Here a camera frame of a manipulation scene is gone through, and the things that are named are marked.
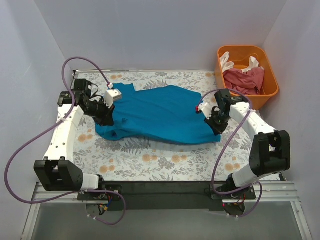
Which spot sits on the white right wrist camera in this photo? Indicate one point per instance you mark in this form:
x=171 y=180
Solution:
x=205 y=109

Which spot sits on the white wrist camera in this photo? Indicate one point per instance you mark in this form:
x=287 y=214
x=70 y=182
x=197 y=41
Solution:
x=111 y=96
x=205 y=109

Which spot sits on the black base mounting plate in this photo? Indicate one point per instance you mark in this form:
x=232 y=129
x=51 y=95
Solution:
x=172 y=195

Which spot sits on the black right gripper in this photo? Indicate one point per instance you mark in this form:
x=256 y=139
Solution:
x=213 y=123

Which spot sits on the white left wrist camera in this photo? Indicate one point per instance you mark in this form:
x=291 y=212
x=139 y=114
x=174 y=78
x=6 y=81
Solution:
x=111 y=96

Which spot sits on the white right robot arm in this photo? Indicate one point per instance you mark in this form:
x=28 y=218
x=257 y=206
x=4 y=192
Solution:
x=270 y=152

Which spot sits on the floral table mat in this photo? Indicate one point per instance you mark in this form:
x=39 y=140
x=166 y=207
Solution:
x=141 y=159

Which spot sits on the aluminium frame rail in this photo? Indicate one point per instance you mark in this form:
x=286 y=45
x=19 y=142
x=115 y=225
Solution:
x=275 y=214

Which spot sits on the orange plastic bin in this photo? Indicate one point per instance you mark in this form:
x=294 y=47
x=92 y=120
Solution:
x=240 y=56

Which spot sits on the white t shirt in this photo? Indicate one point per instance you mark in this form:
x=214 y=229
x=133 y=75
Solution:
x=227 y=65

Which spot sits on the blue t shirt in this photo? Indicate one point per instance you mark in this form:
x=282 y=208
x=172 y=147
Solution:
x=165 y=114

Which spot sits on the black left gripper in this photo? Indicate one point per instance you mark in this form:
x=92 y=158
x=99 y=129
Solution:
x=105 y=115

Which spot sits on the pink t shirt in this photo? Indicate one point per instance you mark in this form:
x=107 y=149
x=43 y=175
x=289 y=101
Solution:
x=247 y=83

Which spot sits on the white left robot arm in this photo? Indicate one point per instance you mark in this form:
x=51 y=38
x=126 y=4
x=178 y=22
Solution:
x=57 y=170

